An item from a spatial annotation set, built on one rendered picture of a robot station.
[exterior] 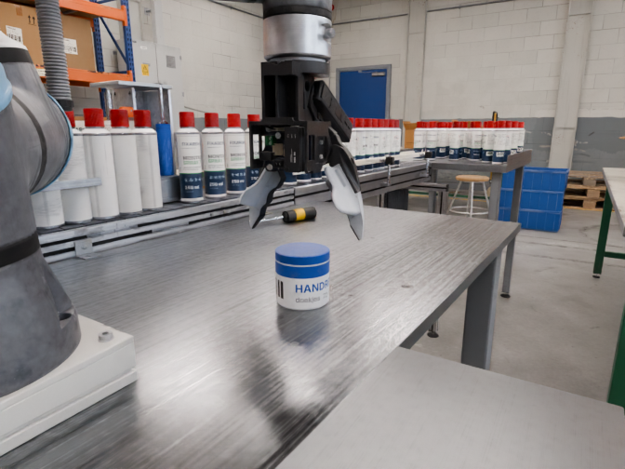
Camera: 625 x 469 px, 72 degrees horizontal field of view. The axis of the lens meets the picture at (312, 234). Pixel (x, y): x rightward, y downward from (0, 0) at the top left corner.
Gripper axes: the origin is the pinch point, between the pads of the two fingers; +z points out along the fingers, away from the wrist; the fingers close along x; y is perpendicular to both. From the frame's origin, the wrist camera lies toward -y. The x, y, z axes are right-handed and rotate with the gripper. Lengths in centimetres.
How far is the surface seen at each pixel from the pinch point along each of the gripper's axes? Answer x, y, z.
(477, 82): -41, -748, -86
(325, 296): 3.1, 0.9, 7.6
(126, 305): -20.0, 11.3, 9.0
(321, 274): 2.9, 1.7, 4.4
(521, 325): 37, -198, 92
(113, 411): -4.1, 27.5, 8.9
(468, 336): 17, -57, 37
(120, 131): -46.1, -14.2, -12.3
